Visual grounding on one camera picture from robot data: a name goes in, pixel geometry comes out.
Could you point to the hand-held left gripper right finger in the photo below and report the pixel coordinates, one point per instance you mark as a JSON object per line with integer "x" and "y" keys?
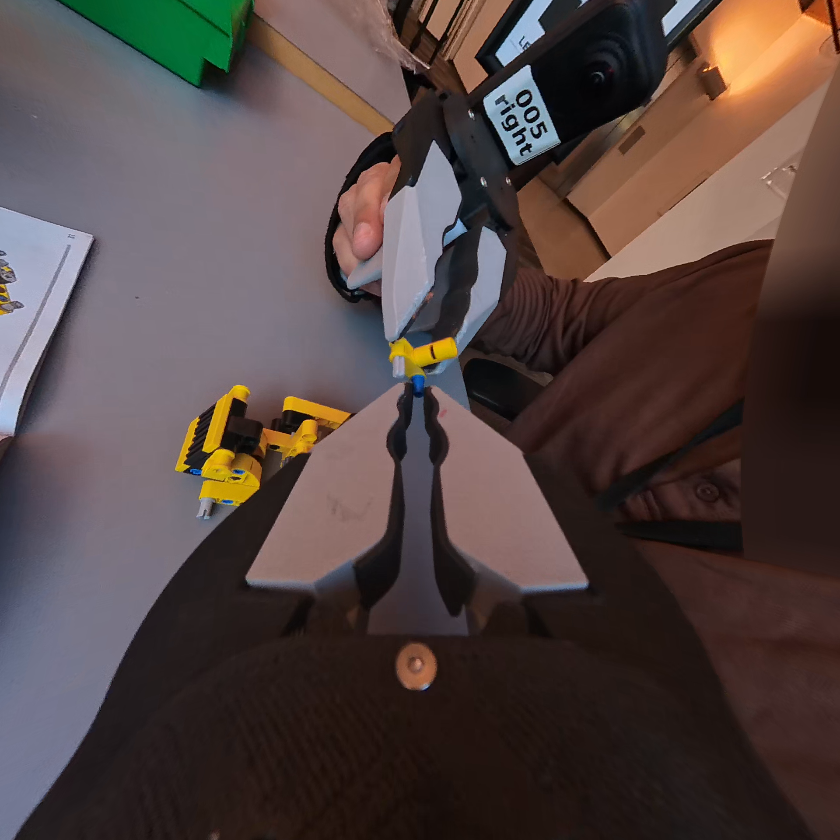
{"x": 505, "y": 518}

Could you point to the yellow black lego vehicle model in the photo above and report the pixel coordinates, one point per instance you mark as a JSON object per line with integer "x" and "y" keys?
{"x": 223, "y": 472}

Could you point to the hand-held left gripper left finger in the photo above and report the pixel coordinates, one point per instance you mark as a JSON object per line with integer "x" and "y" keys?
{"x": 328, "y": 518}

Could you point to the person's brown shirt torso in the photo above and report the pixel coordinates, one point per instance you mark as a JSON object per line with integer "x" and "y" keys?
{"x": 754, "y": 656}

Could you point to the white framed sign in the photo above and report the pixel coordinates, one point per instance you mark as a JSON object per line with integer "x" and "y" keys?
{"x": 518, "y": 33}

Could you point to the open lego instruction booklet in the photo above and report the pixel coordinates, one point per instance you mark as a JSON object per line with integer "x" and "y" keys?
{"x": 39, "y": 295}

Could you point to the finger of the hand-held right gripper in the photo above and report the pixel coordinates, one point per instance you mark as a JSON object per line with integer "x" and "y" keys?
{"x": 489, "y": 282}
{"x": 413, "y": 249}

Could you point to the small yellow lego axle assembly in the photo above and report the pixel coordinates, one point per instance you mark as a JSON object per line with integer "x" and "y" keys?
{"x": 430, "y": 352}

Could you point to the person's right hand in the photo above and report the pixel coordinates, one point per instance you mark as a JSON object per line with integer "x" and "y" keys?
{"x": 361, "y": 216}

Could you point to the person's right forearm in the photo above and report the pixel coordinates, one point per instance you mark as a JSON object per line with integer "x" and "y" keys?
{"x": 623, "y": 328}

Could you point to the clear plastic wrap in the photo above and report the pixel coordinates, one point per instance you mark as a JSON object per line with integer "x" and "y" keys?
{"x": 394, "y": 33}

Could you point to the green plastic box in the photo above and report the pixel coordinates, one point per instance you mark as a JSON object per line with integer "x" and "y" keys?
{"x": 170, "y": 33}

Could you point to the white cabinet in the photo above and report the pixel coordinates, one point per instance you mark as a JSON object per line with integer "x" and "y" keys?
{"x": 689, "y": 197}

